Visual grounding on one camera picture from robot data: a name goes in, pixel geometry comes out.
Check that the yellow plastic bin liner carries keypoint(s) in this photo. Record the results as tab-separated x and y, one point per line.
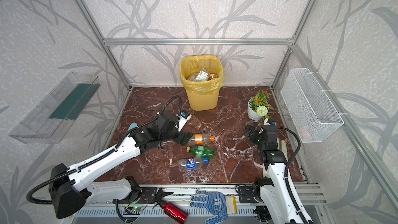
194	64

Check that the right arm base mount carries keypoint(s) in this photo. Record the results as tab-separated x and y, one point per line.
249	193

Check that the blue dotted work glove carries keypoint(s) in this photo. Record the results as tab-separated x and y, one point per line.
214	202

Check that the clear acrylic wall shelf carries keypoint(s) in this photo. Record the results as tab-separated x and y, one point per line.
51	119

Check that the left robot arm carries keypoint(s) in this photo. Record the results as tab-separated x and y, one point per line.
71	188

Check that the orange brown tea bottle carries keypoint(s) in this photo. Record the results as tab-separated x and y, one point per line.
212	76

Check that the green plastic bottle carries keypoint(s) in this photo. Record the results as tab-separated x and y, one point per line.
201	151

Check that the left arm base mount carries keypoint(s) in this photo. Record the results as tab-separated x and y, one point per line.
141	195

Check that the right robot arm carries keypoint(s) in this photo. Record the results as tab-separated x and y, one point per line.
277	191

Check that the yellow sponge pad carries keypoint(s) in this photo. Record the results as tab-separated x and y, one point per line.
231	205

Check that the Pepsi label bottle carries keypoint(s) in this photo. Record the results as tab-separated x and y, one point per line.
190	164

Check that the artificial flower plant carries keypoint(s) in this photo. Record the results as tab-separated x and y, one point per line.
262	98

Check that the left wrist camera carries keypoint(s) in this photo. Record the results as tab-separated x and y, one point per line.
183	118

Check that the light blue spatula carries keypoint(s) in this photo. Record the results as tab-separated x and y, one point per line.
132	126

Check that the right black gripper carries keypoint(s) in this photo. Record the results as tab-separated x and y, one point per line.
252	134

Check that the white wire mesh basket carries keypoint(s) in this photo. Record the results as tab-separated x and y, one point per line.
312	112

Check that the white ribbed flower pot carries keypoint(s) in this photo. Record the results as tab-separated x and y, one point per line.
252	113

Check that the red metal flask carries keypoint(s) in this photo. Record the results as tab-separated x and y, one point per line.
169	208

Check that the green circuit board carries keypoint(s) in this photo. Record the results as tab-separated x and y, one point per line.
133	210

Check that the yellow ribbed trash bin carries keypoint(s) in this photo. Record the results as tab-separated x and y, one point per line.
205	102

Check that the orange label clear bottle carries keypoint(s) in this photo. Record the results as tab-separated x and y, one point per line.
200	140

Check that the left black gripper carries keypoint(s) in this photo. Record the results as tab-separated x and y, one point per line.
182	137

